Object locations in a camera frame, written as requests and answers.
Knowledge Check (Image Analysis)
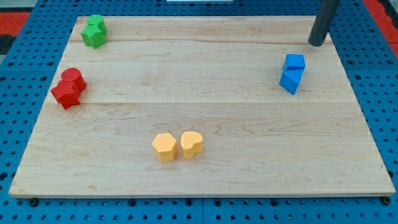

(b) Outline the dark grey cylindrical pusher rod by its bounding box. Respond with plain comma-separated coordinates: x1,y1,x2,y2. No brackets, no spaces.
308,0,340,47

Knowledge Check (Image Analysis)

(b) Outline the blue cube block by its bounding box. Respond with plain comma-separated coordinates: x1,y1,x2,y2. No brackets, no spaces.
283,54,305,70

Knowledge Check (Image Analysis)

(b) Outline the blue triangular prism block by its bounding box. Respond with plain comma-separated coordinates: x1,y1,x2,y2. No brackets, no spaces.
279,70,303,95

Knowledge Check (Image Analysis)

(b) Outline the yellow heart block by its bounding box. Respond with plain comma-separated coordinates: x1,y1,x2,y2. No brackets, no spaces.
180,131,203,159

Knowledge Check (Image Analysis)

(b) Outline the light wooden board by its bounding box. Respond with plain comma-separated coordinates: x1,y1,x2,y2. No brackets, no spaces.
9,16,396,198

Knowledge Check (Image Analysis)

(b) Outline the yellow hexagon block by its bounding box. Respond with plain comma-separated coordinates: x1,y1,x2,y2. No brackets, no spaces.
152,133,178,162

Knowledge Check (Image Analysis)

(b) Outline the green cylinder block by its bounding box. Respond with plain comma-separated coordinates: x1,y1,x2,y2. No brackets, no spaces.
87,14,107,35

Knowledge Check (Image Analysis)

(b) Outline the green star block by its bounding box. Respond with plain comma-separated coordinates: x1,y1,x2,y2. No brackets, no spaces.
81,25,106,49

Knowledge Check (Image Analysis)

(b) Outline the red cylinder block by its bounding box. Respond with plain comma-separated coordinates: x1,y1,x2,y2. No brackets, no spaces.
61,68,86,92

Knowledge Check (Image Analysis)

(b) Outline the red star block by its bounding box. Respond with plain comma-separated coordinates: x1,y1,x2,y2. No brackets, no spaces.
50,80,81,110

